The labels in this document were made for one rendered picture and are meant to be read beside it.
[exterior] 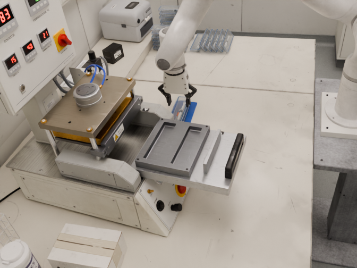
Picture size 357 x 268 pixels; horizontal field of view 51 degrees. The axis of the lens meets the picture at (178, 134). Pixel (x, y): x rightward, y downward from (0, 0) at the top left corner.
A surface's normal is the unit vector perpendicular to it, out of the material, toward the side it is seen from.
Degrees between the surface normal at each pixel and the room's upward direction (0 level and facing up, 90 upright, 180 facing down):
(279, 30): 90
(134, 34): 91
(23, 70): 90
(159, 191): 65
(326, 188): 0
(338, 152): 0
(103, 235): 2
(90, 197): 90
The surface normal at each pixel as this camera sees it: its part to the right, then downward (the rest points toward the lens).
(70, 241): -0.07, -0.74
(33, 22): 0.93, 0.16
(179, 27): 0.09, -0.01
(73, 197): -0.34, 0.65
